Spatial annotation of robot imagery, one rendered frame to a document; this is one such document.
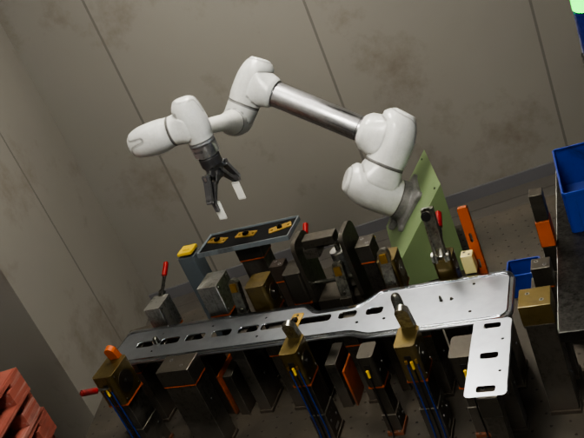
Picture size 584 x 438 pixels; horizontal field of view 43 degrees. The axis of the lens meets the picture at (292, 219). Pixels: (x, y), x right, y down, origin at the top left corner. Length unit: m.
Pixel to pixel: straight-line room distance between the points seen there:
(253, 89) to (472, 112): 2.04
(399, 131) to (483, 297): 0.90
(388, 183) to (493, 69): 1.96
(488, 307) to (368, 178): 0.91
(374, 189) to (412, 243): 0.25
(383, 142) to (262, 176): 2.06
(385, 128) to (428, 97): 1.84
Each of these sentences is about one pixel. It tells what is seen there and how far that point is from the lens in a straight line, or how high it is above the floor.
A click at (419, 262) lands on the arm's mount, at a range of 2.80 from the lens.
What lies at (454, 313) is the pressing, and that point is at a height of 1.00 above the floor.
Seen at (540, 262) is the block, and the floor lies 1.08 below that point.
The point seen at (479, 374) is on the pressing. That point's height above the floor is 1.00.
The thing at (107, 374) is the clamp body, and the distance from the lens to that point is 2.46.
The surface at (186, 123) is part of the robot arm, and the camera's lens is 2.46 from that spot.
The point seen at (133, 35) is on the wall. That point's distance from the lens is 4.62.
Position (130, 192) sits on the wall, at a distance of 4.96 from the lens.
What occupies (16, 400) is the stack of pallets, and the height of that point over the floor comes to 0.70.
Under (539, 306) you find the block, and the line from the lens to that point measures 1.93.
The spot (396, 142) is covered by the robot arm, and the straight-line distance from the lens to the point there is 2.79.
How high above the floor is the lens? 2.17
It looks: 23 degrees down
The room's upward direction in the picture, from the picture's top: 23 degrees counter-clockwise
